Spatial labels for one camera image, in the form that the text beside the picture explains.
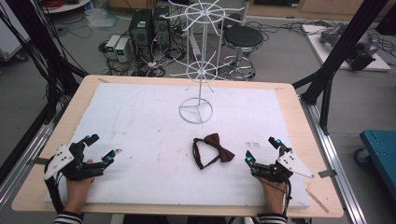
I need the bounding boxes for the white power supply unit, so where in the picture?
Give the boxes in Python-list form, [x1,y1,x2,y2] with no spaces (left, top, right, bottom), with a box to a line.
[105,34,121,60]
[114,36,132,63]

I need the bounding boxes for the grey tape strip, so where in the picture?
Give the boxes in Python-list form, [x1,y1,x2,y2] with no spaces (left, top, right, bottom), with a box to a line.
[318,169,338,179]
[27,157,50,166]

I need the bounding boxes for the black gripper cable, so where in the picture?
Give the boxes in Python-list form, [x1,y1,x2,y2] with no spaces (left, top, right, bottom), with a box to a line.
[261,177,293,216]
[43,155,65,214]

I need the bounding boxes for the dark red bow tie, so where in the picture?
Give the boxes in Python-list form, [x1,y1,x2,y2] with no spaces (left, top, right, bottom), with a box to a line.
[191,133,236,171]

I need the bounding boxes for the clear plastic bag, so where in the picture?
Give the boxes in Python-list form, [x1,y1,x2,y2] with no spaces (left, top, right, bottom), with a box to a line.
[84,7,120,30]

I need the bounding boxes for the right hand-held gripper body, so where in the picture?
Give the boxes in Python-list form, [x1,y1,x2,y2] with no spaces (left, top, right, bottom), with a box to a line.
[250,146,316,184]

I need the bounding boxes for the thin wooden stick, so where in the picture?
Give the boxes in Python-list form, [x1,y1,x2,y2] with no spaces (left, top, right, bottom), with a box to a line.
[304,188,330,215]

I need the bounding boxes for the white wire display rack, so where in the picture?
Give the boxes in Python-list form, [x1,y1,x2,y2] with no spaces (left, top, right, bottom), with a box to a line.
[160,0,247,125]

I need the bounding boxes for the white floor board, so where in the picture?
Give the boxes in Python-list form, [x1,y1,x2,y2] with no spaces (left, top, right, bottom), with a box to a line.
[300,23,392,73]

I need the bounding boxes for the black computer tower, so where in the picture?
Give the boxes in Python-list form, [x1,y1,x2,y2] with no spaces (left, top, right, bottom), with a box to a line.
[128,8,154,63]
[151,5,172,49]

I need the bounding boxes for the aluminium rail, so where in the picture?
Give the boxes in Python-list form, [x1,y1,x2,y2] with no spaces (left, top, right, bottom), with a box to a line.
[299,95,369,224]
[0,102,71,206]

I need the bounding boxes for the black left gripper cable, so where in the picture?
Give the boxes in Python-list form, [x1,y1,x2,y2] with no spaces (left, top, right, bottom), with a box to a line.
[43,155,65,214]

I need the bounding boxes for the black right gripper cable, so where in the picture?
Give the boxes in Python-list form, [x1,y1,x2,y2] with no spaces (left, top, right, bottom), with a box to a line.
[261,177,293,216]

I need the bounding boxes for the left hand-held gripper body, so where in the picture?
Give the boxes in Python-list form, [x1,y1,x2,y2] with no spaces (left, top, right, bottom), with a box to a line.
[43,141,106,182]

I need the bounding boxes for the blue trolley cart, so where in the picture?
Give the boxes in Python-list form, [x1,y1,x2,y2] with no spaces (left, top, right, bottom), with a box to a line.
[354,129,396,201]

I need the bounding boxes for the grey machine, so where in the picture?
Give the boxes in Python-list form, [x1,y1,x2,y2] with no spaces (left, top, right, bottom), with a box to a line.
[318,21,380,72]

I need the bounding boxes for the person's right hand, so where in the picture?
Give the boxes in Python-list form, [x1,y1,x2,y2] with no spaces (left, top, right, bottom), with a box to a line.
[256,176,288,216]

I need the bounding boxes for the round white table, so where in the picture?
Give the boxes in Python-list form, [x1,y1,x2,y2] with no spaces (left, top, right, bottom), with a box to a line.
[38,0,92,15]

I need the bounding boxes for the white foam mat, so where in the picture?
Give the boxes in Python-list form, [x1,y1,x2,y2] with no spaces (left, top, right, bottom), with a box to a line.
[44,81,312,209]

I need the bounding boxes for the black round stool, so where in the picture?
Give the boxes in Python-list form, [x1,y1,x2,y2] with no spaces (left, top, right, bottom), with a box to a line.
[219,24,265,81]

